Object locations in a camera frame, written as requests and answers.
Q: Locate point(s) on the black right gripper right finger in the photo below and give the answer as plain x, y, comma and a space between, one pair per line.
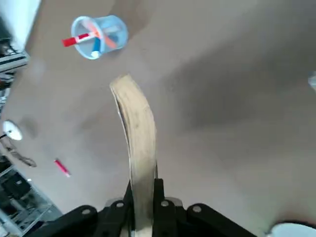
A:
177, 222

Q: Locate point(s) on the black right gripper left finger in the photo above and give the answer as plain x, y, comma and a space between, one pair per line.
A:
98, 222

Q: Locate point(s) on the dark cover book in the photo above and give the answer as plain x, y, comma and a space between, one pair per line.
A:
140, 135

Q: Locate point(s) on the pink marker pen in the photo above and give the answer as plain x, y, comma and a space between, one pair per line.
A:
61, 168

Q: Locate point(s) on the white desk lamp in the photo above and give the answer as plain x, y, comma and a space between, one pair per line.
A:
12, 130

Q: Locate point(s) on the blue marker white cap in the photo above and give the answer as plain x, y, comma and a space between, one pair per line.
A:
96, 47

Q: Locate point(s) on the orange pen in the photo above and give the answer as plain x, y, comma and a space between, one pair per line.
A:
111, 43

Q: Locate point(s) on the red marker pen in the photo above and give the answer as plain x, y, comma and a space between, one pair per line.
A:
74, 40

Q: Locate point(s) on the translucent blue pen cup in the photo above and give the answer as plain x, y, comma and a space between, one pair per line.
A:
116, 27

